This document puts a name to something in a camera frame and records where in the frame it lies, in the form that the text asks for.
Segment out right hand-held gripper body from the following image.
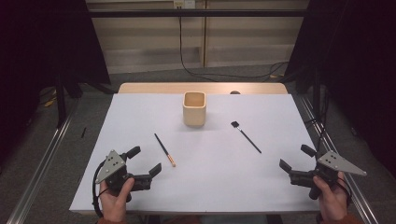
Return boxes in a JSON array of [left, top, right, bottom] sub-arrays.
[[289, 150, 368, 201]]

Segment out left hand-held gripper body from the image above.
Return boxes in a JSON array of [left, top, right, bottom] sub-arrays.
[[94, 149, 153, 203]]

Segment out black brush with orange end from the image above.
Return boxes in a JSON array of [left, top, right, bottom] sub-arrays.
[[153, 133, 177, 168]]

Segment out black brush with flat head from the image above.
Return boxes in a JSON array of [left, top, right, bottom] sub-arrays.
[[230, 120, 263, 155]]

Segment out beige square cup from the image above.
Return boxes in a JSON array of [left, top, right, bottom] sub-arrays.
[[182, 91, 207, 128]]

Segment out person's left hand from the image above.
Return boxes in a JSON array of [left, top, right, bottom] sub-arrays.
[[98, 176, 135, 224]]

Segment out person's right hand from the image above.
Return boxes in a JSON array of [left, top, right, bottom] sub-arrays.
[[312, 171, 351, 224]]

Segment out white table cover sheet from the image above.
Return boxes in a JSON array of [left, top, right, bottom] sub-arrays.
[[68, 92, 325, 216]]

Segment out black metal stand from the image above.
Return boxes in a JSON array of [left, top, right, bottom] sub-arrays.
[[312, 67, 322, 119], [55, 74, 68, 129]]

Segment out yellow floor item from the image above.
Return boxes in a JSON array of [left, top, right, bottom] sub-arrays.
[[43, 96, 59, 108]]

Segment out black curtain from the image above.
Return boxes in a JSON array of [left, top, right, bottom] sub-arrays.
[[0, 0, 112, 167], [284, 0, 396, 179]]

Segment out black horizontal bar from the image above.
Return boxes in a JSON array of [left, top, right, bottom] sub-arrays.
[[88, 8, 308, 19]]

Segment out black floor cable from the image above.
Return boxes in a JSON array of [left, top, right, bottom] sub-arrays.
[[304, 89, 332, 154]]

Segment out left hand-held gripper cable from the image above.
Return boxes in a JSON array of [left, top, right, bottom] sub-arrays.
[[92, 160, 108, 218]]

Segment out hand-held gripper cable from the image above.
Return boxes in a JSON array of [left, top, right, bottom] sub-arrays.
[[92, 160, 108, 218], [335, 176, 353, 207]]

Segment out right hand-held gripper cable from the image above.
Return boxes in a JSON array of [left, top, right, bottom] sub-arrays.
[[335, 176, 353, 207]]

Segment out aluminium floor rail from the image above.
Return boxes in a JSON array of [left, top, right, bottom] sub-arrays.
[[298, 94, 380, 224], [6, 98, 81, 224]]

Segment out black wall cable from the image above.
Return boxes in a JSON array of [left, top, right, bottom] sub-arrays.
[[177, 6, 290, 83]]

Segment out white wall outlet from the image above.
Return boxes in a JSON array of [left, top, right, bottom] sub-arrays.
[[173, 0, 197, 9]]

